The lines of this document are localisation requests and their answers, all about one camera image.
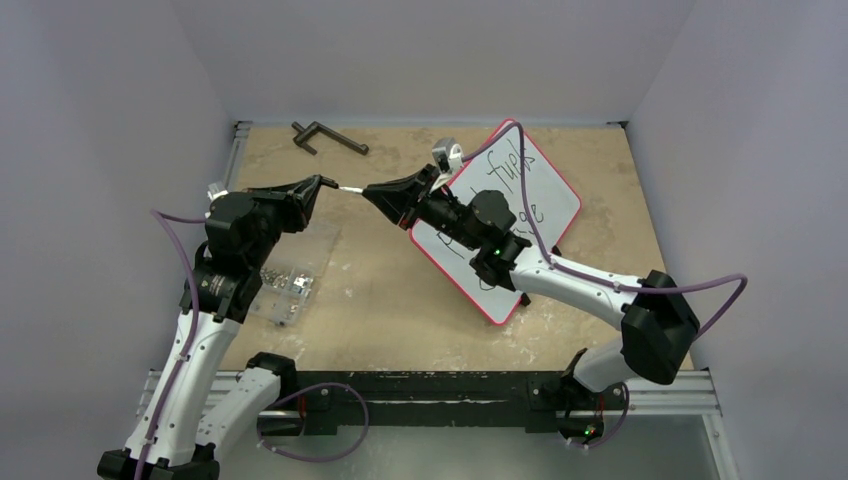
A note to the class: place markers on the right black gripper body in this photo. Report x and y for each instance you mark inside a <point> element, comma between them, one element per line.
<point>415,201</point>

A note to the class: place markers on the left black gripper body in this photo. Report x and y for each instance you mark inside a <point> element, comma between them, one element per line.
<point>275,216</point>

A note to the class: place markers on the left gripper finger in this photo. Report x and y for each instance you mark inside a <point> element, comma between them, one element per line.
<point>303,210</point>
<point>301,189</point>

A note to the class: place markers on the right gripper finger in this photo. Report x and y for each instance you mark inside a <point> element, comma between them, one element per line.
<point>395,206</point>
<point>409,186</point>

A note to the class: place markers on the black marker cap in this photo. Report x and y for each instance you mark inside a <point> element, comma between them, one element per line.
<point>329,183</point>

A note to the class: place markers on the pink framed whiteboard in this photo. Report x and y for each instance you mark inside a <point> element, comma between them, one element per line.
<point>536,192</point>

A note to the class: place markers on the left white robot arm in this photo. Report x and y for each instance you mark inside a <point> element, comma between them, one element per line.
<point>177,436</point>

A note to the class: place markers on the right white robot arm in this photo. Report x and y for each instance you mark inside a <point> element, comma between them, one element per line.
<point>656,325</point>

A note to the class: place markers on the black metal clamp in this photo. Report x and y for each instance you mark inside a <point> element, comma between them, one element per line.
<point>305,133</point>

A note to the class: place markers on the clear plastic parts box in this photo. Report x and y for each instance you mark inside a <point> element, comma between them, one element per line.
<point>293,272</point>

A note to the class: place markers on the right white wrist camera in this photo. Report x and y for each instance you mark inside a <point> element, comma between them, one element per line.
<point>447,154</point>

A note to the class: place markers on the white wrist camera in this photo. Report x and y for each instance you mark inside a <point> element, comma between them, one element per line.
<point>447,154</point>
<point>215,191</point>

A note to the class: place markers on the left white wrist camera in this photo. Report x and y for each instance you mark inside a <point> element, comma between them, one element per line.
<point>215,191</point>

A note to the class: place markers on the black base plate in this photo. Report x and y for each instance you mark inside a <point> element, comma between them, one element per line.
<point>533,401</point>

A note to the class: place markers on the aluminium rail frame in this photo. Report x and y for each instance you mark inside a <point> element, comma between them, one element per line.
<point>384,306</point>

